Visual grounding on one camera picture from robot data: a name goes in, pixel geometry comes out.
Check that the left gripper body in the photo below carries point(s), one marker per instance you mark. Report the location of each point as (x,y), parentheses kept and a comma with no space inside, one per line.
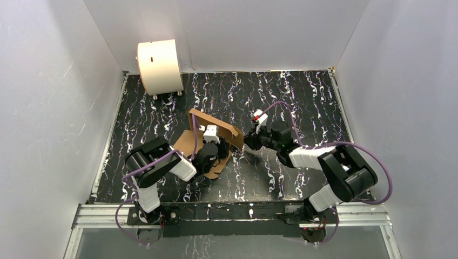
(222,147)

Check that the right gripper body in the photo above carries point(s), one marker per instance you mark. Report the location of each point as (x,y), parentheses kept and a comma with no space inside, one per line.
(267,140)

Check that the brown cardboard box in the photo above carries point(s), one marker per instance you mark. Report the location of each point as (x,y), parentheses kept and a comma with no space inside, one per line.
(191,141)

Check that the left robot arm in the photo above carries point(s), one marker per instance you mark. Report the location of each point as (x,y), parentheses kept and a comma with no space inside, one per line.
(151,161)

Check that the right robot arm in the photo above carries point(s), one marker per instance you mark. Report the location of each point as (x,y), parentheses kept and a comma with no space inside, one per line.
(347,173)

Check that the cream cylindrical wooden box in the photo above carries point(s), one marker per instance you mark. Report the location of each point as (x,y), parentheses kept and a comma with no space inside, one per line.
(159,68)

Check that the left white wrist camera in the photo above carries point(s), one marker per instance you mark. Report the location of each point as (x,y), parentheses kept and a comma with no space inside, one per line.
(210,133)

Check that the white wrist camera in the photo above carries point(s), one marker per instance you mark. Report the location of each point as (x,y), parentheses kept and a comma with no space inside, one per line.
(210,133)
(259,122)

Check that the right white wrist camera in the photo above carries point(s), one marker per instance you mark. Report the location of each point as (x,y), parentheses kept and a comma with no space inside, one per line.
(259,122)

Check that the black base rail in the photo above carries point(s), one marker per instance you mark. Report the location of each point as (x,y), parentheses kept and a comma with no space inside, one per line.
(284,218)

